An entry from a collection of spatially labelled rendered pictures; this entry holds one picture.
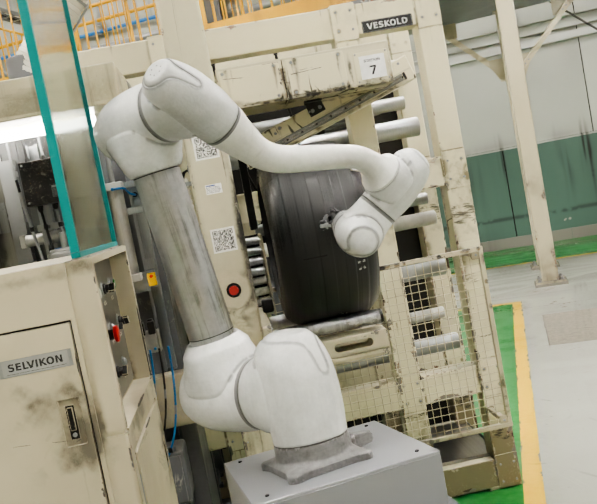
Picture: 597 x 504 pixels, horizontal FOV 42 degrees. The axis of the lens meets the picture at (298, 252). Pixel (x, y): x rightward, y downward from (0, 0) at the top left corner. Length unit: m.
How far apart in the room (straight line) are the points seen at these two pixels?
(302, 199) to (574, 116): 9.57
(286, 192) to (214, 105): 0.76
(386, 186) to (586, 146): 9.83
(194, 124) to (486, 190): 10.11
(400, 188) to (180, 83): 0.60
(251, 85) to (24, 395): 1.42
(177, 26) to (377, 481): 1.52
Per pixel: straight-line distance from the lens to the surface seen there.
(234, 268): 2.41
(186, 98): 1.51
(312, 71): 2.72
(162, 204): 1.62
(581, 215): 11.59
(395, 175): 1.80
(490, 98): 11.62
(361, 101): 2.86
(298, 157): 1.68
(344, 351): 2.37
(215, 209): 2.40
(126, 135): 1.61
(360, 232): 1.78
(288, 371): 1.51
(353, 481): 1.49
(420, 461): 1.53
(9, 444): 1.73
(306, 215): 2.22
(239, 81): 2.70
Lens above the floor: 1.31
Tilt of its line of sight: 4 degrees down
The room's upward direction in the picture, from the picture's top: 11 degrees counter-clockwise
